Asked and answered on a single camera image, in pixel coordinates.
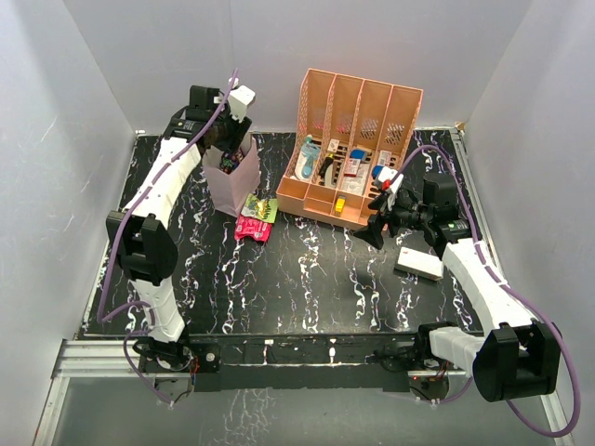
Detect white plastic packet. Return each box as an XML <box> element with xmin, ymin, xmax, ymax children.
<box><xmin>339</xmin><ymin>177</ymin><xmax>366</xmax><ymax>195</ymax></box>

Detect light blue tape dispenser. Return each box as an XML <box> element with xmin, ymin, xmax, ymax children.
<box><xmin>295</xmin><ymin>135</ymin><xmax>321</xmax><ymax>181</ymax></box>

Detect black yellow utility knife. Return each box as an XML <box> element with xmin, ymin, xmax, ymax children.
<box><xmin>319</xmin><ymin>152</ymin><xmax>336</xmax><ymax>189</ymax></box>

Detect green candy packet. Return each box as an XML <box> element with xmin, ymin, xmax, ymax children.
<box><xmin>241</xmin><ymin>193</ymin><xmax>278</xmax><ymax>224</ymax></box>

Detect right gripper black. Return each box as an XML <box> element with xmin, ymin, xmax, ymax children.
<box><xmin>353</xmin><ymin>188</ymin><xmax>433</xmax><ymax>248</ymax></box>

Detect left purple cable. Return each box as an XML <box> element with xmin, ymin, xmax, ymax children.
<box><xmin>97</xmin><ymin>68</ymin><xmax>241</xmax><ymax>406</ymax></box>

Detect blue white item pack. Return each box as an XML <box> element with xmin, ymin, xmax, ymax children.
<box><xmin>372</xmin><ymin>150</ymin><xmax>392</xmax><ymax>179</ymax></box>

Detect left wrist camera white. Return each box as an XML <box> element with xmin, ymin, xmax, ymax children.
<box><xmin>227</xmin><ymin>78</ymin><xmax>256</xmax><ymax>123</ymax></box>

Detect purple M&M's packet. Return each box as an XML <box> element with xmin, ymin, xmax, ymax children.
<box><xmin>219</xmin><ymin>149</ymin><xmax>244</xmax><ymax>174</ymax></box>

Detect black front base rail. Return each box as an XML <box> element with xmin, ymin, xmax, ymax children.
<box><xmin>139</xmin><ymin>332</ymin><xmax>470</xmax><ymax>394</ymax></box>

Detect pale pink paper bag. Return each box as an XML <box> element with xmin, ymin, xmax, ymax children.
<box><xmin>202</xmin><ymin>133</ymin><xmax>260</xmax><ymax>216</ymax></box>

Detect pink candy packet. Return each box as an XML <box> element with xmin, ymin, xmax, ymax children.
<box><xmin>234</xmin><ymin>215</ymin><xmax>272</xmax><ymax>243</ymax></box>

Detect orange desk file organizer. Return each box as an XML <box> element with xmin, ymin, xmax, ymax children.
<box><xmin>276</xmin><ymin>69</ymin><xmax>423</xmax><ymax>230</ymax></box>

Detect purple cable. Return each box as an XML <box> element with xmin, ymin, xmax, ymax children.
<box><xmin>97</xmin><ymin>68</ymin><xmax>241</xmax><ymax>406</ymax></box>
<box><xmin>394</xmin><ymin>144</ymin><xmax>582</xmax><ymax>439</ymax></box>

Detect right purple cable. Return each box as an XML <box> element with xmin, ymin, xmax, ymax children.
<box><xmin>394</xmin><ymin>144</ymin><xmax>582</xmax><ymax>439</ymax></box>

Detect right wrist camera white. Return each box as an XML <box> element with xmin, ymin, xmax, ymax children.
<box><xmin>374</xmin><ymin>166</ymin><xmax>403</xmax><ymax>195</ymax></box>

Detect small yellow box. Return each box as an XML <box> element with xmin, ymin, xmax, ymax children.
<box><xmin>335</xmin><ymin>196</ymin><xmax>346</xmax><ymax>216</ymax></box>

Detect white rectangular box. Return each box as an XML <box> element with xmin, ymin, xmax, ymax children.
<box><xmin>395</xmin><ymin>247</ymin><xmax>443</xmax><ymax>282</ymax></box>

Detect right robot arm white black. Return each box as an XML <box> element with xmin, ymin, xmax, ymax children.
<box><xmin>354</xmin><ymin>167</ymin><xmax>561</xmax><ymax>402</ymax></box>

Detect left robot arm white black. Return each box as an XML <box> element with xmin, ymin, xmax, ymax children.
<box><xmin>106</xmin><ymin>80</ymin><xmax>256</xmax><ymax>371</ymax></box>

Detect aluminium frame rail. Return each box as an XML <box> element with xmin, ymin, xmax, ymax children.
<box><xmin>34</xmin><ymin>339</ymin><xmax>549</xmax><ymax>445</ymax></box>

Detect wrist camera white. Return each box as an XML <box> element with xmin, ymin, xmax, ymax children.
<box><xmin>227</xmin><ymin>78</ymin><xmax>256</xmax><ymax>123</ymax></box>
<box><xmin>374</xmin><ymin>166</ymin><xmax>403</xmax><ymax>195</ymax></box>

